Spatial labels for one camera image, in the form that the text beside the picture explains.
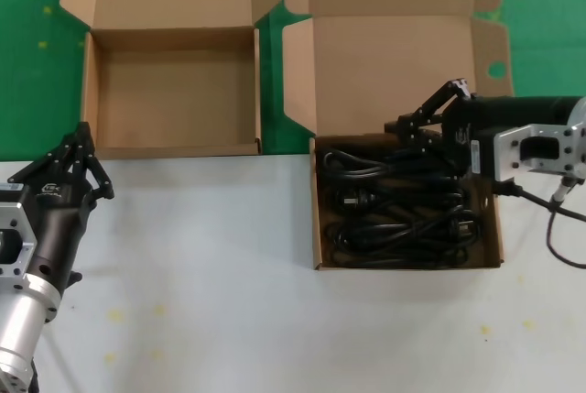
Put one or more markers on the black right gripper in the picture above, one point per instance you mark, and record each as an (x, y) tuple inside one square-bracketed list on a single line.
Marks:
[(462, 136)]

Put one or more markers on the green tablecloth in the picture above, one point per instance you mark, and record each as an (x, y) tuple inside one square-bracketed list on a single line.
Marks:
[(27, 68)]

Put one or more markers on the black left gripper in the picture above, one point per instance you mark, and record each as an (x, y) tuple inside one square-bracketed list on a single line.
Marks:
[(52, 219)]

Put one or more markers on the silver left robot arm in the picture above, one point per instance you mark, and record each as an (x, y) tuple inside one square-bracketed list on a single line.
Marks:
[(23, 319)]

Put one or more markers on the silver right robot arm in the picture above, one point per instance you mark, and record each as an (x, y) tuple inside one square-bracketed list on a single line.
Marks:
[(580, 111)]

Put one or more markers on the cardboard box with round hole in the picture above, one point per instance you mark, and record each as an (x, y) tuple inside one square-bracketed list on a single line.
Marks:
[(174, 90)]

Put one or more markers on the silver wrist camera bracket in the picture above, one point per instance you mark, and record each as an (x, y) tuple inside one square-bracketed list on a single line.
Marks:
[(508, 155), (14, 228)]

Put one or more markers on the cardboard box with rounded tabs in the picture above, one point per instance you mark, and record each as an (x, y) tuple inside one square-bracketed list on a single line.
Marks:
[(366, 72)]

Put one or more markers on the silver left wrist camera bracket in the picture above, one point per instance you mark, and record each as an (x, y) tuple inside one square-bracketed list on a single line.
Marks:
[(14, 228)]

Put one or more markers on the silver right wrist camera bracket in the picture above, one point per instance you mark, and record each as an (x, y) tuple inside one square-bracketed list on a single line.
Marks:
[(508, 155)]

